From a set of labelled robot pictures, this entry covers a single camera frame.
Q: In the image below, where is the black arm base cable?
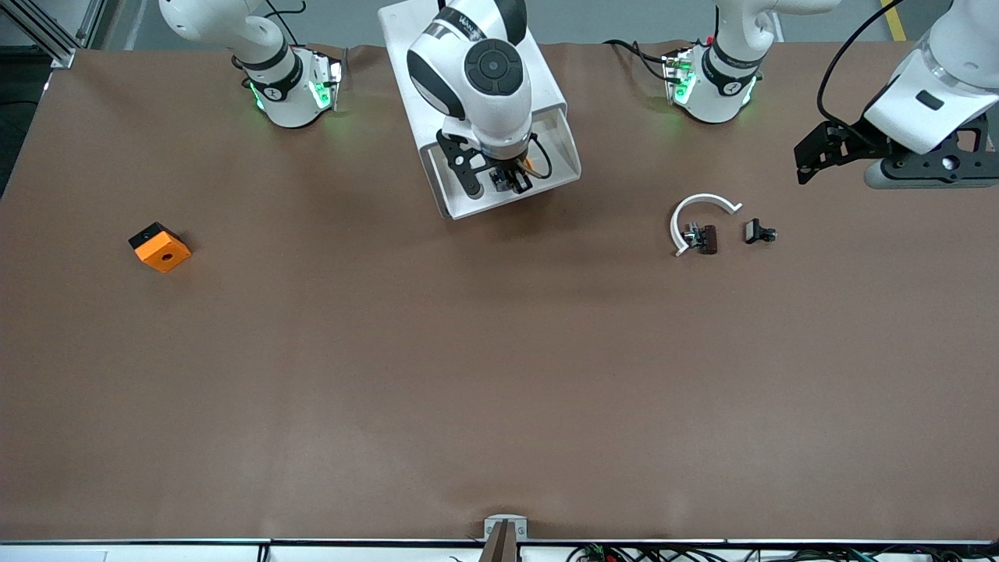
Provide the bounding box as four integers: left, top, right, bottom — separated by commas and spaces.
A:
603, 37, 676, 85

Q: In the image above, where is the orange and black box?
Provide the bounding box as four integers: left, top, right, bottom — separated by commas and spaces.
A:
128, 222, 193, 274

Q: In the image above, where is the white table edge rail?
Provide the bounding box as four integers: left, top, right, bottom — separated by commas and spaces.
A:
0, 537, 999, 562

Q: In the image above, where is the bundle of cables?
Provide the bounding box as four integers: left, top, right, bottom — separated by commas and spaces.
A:
566, 542, 999, 562

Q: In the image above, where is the white curved plastic piece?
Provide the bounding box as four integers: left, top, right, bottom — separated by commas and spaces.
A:
670, 193, 744, 258

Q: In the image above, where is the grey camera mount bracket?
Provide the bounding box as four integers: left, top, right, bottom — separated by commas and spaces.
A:
478, 514, 530, 562

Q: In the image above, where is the small brown metal component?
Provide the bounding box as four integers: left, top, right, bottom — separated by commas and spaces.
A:
683, 222, 719, 256

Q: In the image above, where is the aluminium frame post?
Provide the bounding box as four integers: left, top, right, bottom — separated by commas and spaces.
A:
0, 0, 106, 69

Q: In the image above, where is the brown table mat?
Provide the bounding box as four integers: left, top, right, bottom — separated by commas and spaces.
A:
0, 41, 999, 543

